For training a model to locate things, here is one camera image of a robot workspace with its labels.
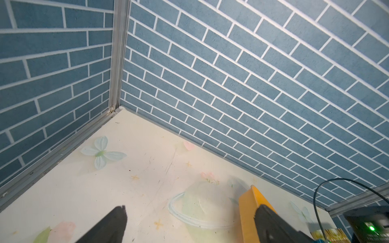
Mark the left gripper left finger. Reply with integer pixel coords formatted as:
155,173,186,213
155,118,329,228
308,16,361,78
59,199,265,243
76,206,128,243

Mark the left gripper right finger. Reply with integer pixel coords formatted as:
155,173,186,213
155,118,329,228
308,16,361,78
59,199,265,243
254,205,315,243

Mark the yellow plastic storage tray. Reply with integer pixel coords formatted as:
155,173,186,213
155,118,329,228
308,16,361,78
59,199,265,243
239,185,277,243

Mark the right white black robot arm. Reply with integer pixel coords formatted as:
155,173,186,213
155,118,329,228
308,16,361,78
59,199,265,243
343,206,389,243

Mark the yellow book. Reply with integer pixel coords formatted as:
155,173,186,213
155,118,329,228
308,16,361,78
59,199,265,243
311,228,351,243

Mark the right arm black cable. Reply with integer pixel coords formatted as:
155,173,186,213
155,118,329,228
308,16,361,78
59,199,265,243
312,178,389,242

